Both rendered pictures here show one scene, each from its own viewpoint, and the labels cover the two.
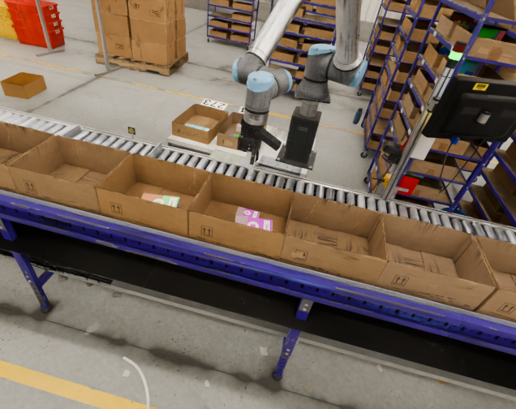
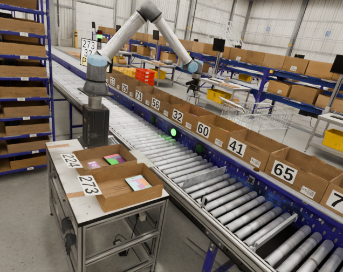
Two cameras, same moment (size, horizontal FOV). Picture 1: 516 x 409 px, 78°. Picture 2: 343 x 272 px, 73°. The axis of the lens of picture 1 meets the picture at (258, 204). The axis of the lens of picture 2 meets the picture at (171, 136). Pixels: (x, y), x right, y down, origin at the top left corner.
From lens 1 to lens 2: 3.29 m
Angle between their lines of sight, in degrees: 106
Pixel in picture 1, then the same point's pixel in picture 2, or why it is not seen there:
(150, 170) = (218, 136)
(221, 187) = (191, 121)
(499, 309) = not seen: hidden behind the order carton
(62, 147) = (265, 158)
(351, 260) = (176, 100)
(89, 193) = (249, 134)
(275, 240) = (192, 107)
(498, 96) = not seen: hidden behind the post
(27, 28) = not seen: outside the picture
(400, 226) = (146, 96)
